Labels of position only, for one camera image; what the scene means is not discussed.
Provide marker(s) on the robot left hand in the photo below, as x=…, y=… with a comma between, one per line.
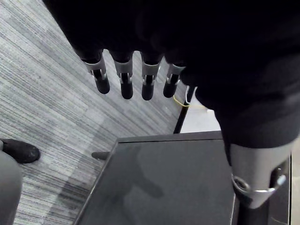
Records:
x=187, y=35

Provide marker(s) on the dark vanity cabinet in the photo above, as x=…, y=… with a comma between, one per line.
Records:
x=175, y=182

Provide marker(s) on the robot left dark foot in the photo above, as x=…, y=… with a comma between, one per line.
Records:
x=21, y=150

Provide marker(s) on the robot left silver leg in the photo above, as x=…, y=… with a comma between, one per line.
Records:
x=9, y=187

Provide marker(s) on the black floor frame bar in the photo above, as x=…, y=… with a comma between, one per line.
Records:
x=181, y=117

